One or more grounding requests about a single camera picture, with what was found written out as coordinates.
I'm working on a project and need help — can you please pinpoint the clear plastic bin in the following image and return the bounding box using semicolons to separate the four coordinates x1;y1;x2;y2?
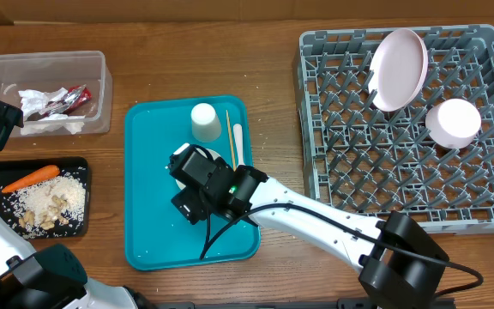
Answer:
0;51;113;137

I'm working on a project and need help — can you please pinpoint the white tissue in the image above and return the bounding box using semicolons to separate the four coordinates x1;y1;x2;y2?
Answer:
19;88;83;136

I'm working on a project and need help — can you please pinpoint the red snack wrapper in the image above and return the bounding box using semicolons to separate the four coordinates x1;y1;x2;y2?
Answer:
27;85;92;121

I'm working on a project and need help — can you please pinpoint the large white plate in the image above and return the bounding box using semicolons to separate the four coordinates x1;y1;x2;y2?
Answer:
368;28;429;112

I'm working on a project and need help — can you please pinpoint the wooden chopstick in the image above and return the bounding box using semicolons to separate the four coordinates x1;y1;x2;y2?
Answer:
226;110;237;171

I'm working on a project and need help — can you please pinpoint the white plastic fork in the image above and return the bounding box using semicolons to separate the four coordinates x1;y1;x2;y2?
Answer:
233;124;245;166

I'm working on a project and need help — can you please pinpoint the teal plastic serving tray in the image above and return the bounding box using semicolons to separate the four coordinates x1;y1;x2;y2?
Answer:
123;95;261;270

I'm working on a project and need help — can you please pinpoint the pile of rice and peanuts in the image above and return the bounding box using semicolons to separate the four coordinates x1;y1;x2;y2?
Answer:
0;175;87;239

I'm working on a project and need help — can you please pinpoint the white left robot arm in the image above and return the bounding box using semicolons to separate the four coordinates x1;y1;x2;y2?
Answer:
0;101;153;309

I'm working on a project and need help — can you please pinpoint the white bowl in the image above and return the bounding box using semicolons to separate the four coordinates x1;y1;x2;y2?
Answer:
173;142;220;190

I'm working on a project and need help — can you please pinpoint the white paper cup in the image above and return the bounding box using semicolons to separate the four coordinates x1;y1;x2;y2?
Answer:
190;103;222;142

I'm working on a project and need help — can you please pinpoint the grey plastic dishwasher rack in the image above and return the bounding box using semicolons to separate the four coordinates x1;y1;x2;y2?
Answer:
292;24;494;234

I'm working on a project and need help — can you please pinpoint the orange carrot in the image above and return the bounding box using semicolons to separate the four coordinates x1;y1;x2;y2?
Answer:
2;165;60;193

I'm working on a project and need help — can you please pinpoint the pink bowl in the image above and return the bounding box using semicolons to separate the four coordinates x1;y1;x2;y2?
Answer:
425;99;482;148

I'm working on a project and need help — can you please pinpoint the black food waste tray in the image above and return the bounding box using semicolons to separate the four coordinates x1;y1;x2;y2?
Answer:
0;157;91;239

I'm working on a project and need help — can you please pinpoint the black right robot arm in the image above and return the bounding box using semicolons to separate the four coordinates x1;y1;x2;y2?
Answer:
167;143;449;308

